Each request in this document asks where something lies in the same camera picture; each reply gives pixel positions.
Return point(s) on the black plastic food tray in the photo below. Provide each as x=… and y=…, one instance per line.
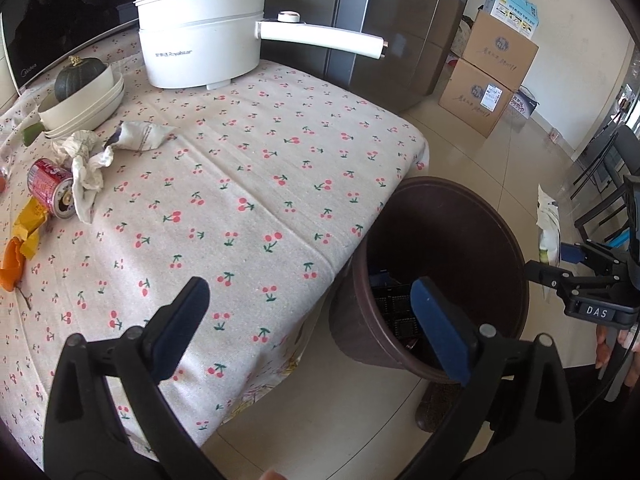
x=392, y=297

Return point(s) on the upper cardboard box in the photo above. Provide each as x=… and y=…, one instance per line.
x=499, y=51

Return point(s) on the red drink can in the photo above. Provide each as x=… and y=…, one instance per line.
x=52, y=186

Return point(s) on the white paper tissue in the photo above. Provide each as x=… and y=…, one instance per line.
x=83, y=153

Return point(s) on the blue box on cardboard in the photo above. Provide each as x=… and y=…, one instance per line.
x=520, y=15

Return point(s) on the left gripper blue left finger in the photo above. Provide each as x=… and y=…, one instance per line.
x=172, y=327

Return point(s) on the person right hand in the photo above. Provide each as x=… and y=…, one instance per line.
x=613, y=357

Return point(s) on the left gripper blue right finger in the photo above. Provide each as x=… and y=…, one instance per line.
x=449, y=333

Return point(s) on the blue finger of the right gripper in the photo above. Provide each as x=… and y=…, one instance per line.
x=546, y=275
x=589, y=253

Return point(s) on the white electric cooking pot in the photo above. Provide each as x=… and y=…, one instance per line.
x=208, y=43

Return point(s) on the brown fuzzy slipper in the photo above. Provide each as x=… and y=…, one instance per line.
x=437, y=401

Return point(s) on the lower cardboard box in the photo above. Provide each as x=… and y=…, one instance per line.
x=475, y=97

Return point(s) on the white stacked bowls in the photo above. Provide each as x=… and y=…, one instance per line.
x=84, y=110

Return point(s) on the dark brown trash bin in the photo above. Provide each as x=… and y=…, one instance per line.
x=438, y=229

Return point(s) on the yellow snack wrapper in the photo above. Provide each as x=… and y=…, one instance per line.
x=27, y=224

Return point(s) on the green avocado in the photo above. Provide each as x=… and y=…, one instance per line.
x=31, y=133

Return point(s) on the orange peel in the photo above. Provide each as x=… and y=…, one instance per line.
x=12, y=266

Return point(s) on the dark green pumpkin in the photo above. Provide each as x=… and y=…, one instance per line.
x=76, y=75

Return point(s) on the black microwave oven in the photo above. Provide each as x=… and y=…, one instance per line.
x=39, y=33

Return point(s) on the cherry print tablecloth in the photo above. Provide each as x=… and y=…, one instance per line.
x=264, y=188

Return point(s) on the white wrapper bag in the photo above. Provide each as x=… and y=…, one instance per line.
x=139, y=136

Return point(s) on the grey refrigerator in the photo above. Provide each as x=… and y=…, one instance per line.
x=418, y=34

